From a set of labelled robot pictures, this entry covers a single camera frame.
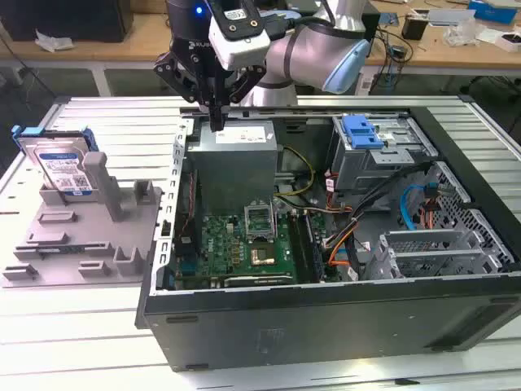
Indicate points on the white barcode label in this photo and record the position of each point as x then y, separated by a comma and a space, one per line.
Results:
366, 83

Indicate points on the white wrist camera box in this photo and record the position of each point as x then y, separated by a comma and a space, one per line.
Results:
244, 53

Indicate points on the hard disk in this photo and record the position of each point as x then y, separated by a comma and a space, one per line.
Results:
61, 163

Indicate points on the blue cardboard box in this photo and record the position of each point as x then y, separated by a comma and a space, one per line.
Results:
492, 10

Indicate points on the large black box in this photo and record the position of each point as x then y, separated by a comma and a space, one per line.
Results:
81, 20

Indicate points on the grey metal drive cage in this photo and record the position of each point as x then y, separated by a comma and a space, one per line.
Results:
366, 171

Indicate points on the clear plastic bag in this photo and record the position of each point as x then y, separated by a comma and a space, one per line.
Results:
464, 34

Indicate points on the black RAM slot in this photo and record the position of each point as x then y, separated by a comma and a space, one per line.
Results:
296, 248
303, 248
309, 248
315, 248

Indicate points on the small black adapter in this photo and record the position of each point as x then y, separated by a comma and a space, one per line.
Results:
398, 52

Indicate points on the black open PC case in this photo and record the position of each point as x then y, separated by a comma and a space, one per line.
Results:
325, 326

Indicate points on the wooden desk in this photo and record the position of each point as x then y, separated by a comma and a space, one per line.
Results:
142, 45

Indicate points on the CPU socket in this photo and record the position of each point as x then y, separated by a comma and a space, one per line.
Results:
263, 255

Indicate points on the grey flat box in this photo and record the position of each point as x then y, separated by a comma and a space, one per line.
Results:
452, 16

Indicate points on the green motherboard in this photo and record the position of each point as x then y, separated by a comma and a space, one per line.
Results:
220, 244

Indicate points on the grey plastic parts rack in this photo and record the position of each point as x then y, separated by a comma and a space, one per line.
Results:
81, 232

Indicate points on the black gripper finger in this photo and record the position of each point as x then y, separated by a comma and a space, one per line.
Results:
175, 73
244, 83

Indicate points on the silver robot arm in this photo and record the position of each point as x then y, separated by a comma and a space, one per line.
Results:
301, 53

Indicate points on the blue plastic drive latch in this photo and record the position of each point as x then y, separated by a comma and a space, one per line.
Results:
362, 132

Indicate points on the black expansion card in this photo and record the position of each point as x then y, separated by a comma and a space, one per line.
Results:
256, 281

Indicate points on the green RAM stick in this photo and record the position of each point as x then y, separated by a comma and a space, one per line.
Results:
61, 248

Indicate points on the black speaker box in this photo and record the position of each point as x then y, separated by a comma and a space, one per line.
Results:
372, 24

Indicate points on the small black cube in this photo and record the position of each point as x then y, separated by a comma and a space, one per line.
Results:
415, 28

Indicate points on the grey power supply unit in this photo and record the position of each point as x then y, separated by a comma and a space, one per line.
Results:
232, 171

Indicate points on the white box with black inlay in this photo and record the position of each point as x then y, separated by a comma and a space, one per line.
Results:
509, 40

